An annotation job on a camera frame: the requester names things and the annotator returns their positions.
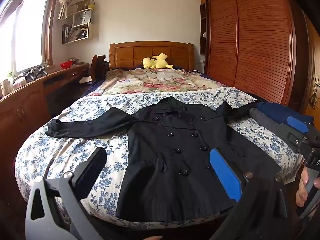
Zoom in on wooden desk cabinet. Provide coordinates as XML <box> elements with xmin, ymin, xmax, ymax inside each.
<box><xmin>1</xmin><ymin>63</ymin><xmax>89</xmax><ymax>206</ymax></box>

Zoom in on wooden louvered wardrobe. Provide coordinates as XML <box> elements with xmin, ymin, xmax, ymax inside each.
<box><xmin>200</xmin><ymin>0</ymin><xmax>310</xmax><ymax>112</ymax></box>

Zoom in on wooden headboard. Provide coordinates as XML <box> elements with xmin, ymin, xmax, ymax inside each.
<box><xmin>109</xmin><ymin>41</ymin><xmax>195</xmax><ymax>71</ymax></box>

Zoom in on person's right hand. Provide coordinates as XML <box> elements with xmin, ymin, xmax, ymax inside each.
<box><xmin>296</xmin><ymin>167</ymin><xmax>309</xmax><ymax>207</ymax></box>

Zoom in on window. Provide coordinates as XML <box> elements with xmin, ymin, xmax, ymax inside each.
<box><xmin>1</xmin><ymin>0</ymin><xmax>56</xmax><ymax>80</ymax></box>

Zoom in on white bottles on sill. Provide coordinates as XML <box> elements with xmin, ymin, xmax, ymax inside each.
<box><xmin>2</xmin><ymin>77</ymin><xmax>14</xmax><ymax>96</ymax></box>

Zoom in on white wall shelf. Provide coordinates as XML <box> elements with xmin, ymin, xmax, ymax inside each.
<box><xmin>62</xmin><ymin>0</ymin><xmax>95</xmax><ymax>44</ymax></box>

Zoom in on pink floral quilt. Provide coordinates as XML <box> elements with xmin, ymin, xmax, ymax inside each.
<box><xmin>84</xmin><ymin>68</ymin><xmax>224</xmax><ymax>96</ymax></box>

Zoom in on black device on desk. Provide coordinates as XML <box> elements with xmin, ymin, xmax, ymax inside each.
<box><xmin>24</xmin><ymin>66</ymin><xmax>48</xmax><ymax>81</ymax></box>

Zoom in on black double-breasted coat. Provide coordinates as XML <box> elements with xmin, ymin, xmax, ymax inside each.
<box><xmin>46</xmin><ymin>97</ymin><xmax>280</xmax><ymax>223</ymax></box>

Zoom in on yellow plush toy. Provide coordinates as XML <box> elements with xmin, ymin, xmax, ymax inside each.
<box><xmin>142</xmin><ymin>53</ymin><xmax>174</xmax><ymax>69</ymax></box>

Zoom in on folded grey garment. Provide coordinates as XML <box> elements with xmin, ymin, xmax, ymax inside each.
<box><xmin>249</xmin><ymin>107</ymin><xmax>304</xmax><ymax>156</ymax></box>

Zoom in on folded navy blue garment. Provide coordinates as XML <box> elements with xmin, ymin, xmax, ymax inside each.
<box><xmin>257</xmin><ymin>102</ymin><xmax>314</xmax><ymax>124</ymax></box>

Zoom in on blue floral white bedspread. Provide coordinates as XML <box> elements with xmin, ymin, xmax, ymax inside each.
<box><xmin>15</xmin><ymin>87</ymin><xmax>303</xmax><ymax>229</ymax></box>

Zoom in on wooden chair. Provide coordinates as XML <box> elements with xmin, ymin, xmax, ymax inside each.
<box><xmin>90</xmin><ymin>55</ymin><xmax>109</xmax><ymax>81</ymax></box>

